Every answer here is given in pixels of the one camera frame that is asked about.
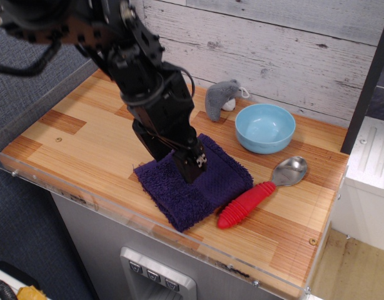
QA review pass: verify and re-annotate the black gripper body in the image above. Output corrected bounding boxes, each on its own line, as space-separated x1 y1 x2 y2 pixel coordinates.
121 62 198 151

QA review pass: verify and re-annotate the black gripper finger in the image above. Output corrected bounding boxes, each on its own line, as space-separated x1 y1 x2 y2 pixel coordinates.
132 119 172 161
173 139 207 184

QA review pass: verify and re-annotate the purple terry rag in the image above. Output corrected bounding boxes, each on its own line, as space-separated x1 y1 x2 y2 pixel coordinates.
134 134 253 232

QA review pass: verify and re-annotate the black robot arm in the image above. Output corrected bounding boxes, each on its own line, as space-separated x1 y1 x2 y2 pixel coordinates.
0 1 207 183

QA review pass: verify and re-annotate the grey plush toy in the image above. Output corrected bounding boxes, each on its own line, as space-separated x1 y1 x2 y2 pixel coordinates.
205 79 250 122

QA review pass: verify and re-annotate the light blue plastic bowl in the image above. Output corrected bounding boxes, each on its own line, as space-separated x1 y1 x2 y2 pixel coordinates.
235 104 296 154

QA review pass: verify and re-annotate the grey toy cabinet front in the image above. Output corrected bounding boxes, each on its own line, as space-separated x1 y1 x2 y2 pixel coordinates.
53 194 277 299

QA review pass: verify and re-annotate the silver dispenser button panel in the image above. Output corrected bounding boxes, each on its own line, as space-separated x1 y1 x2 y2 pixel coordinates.
120 247 198 300

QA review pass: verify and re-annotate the clear acrylic table guard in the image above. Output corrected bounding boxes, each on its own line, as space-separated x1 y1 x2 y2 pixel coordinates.
0 71 348 299

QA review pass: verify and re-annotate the white toy sink counter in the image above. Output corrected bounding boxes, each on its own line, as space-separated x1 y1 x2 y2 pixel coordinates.
331 117 384 250

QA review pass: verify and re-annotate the yellow object at corner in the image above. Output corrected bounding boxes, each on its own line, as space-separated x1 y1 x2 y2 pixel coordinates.
16 286 48 300

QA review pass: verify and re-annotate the red handled metal spoon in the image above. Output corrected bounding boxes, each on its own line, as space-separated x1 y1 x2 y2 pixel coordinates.
217 156 308 229

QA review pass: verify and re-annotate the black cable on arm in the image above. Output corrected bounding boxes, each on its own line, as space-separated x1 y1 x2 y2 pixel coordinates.
0 40 62 77

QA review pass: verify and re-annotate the black right vertical post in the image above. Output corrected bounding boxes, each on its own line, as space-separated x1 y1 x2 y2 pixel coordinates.
340 28 384 154

